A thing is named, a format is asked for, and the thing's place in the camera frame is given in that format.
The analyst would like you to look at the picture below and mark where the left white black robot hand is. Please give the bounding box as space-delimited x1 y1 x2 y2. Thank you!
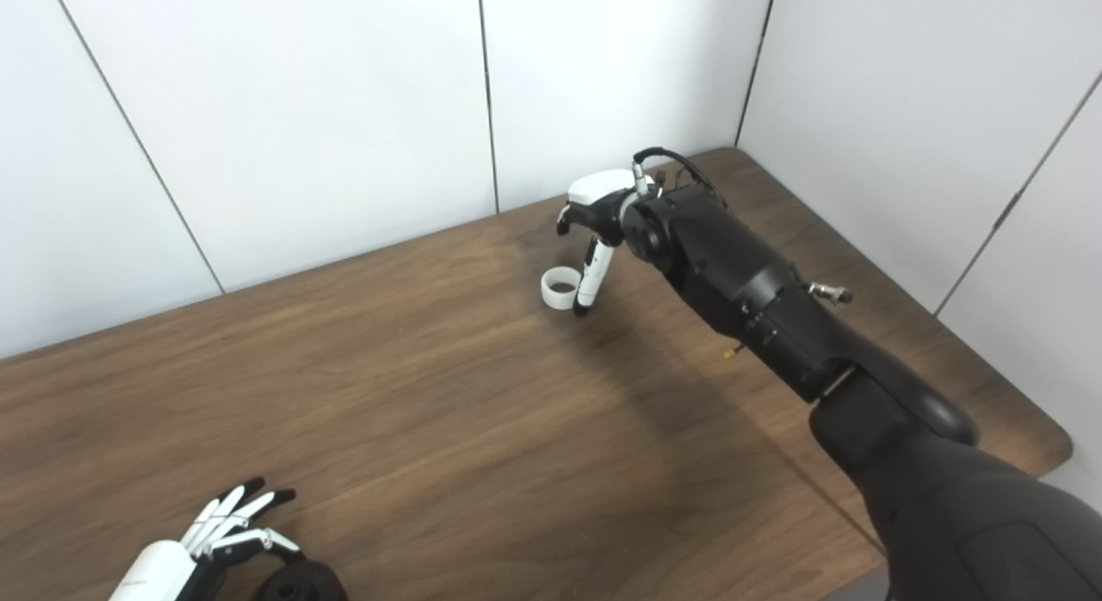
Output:
108 476 302 601

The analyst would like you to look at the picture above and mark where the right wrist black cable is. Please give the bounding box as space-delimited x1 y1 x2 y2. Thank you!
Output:
633 147 728 210

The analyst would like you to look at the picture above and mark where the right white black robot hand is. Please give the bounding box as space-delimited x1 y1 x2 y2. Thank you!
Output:
555 169 659 316

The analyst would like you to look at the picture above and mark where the round black part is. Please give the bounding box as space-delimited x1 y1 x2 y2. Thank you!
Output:
256 560 348 601

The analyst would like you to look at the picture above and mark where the white ring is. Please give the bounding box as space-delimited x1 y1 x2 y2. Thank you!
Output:
541 265 583 309

